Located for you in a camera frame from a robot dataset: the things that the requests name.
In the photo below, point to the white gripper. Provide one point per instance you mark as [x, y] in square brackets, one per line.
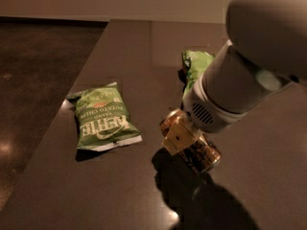
[207, 113]

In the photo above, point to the orange soda can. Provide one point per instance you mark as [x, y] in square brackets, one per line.
[202, 156]

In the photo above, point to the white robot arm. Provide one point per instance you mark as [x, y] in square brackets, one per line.
[266, 51]

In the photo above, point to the green chips bag back side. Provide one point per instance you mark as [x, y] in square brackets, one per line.
[195, 64]

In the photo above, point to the green Kettle chips bag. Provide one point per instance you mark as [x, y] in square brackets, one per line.
[104, 121]

